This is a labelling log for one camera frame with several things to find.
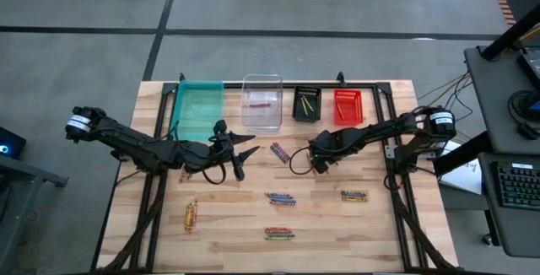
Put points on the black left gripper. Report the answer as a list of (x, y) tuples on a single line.
[(206, 154)]

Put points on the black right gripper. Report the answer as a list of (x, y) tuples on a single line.
[(329, 144)]

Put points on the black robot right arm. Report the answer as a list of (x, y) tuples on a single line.
[(379, 131)]

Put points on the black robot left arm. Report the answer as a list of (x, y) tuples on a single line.
[(139, 144)]

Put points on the red mesh basket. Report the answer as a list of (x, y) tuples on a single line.
[(354, 114)]

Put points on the clear plastic bin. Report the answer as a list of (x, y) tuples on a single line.
[(270, 119)]

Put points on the black mesh basket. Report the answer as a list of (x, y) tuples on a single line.
[(297, 114)]

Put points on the teal plastic bin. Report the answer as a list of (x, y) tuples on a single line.
[(198, 110)]

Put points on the black clamp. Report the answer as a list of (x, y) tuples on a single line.
[(181, 77), (341, 78)]

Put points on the white box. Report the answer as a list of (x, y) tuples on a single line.
[(450, 146)]

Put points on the white paper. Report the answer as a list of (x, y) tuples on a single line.
[(466, 178)]

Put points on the black keyboard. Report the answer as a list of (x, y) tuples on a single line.
[(519, 186)]

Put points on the grey keyboard desk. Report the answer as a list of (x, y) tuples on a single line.
[(514, 233)]

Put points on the black pole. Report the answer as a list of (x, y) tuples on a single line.
[(506, 39)]

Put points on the grey cart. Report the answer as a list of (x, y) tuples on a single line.
[(25, 169)]

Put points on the black laptop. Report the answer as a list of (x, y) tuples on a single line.
[(532, 66)]

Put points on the black device blue light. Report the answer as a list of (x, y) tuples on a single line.
[(14, 140)]

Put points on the silver bracket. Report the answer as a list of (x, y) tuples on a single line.
[(390, 152)]

